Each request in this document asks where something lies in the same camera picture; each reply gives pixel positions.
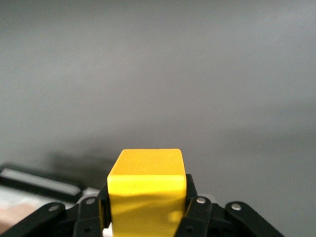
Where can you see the white bar with black frame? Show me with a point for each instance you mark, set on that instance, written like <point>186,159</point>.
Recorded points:
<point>37,182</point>

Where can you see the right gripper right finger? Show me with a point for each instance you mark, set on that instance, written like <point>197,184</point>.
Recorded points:
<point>197,217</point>

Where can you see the yellow cube block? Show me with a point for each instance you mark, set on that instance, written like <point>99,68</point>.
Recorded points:
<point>148,192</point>

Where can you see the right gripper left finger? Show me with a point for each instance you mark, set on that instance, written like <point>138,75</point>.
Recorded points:
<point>86,217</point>

